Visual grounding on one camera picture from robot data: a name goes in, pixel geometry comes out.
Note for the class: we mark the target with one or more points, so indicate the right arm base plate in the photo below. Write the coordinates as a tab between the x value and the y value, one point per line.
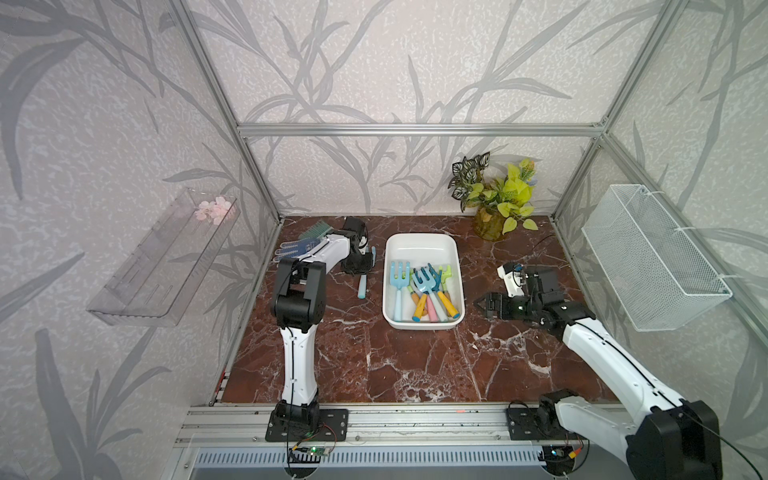
525	422

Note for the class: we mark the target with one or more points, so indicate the teal rake light handle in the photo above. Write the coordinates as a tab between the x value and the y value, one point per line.
399	280

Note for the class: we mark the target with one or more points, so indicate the light blue hand rake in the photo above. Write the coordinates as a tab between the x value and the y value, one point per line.
362	287

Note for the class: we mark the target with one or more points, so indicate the clear acrylic wall shelf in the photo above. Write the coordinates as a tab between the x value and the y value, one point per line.
158	281

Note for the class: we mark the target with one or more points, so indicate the teal rake white handle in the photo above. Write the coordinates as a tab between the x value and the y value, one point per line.
432	288

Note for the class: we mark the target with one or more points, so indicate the white wire mesh basket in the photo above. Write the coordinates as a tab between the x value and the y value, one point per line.
661	278

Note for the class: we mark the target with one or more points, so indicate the dark patterned leaf plant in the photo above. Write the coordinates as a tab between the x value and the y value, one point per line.
467	182

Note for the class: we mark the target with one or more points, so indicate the blue rake yellow handle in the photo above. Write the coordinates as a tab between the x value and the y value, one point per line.
420	280

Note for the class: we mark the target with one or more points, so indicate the pink artificial flowers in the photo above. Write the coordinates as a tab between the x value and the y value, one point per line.
216	211

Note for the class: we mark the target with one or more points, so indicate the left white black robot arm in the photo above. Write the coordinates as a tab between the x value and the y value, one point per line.
299	304

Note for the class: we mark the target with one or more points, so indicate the blue rake pink handle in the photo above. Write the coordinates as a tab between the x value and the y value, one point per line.
430	311

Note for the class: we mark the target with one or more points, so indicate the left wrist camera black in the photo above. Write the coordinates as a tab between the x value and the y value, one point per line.
356	230

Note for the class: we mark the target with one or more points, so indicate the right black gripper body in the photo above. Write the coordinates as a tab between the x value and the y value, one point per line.
520	307

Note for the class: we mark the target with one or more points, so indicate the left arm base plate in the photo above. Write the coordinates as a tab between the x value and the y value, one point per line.
288	424

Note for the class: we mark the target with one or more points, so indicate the green potted plant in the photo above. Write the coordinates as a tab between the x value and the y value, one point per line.
503	204

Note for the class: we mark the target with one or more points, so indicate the white storage box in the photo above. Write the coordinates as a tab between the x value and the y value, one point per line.
419	249

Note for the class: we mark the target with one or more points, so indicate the aluminium front rail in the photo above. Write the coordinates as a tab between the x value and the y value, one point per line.
369	425

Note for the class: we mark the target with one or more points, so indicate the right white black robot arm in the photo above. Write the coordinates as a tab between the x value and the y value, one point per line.
666	436

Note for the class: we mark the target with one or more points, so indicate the blue white work glove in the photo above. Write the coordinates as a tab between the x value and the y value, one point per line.
296	249

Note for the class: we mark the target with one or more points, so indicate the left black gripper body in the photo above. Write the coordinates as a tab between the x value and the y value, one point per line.
360	264

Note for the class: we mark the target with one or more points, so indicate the aluminium frame crossbar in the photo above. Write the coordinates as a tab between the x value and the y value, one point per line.
254	130

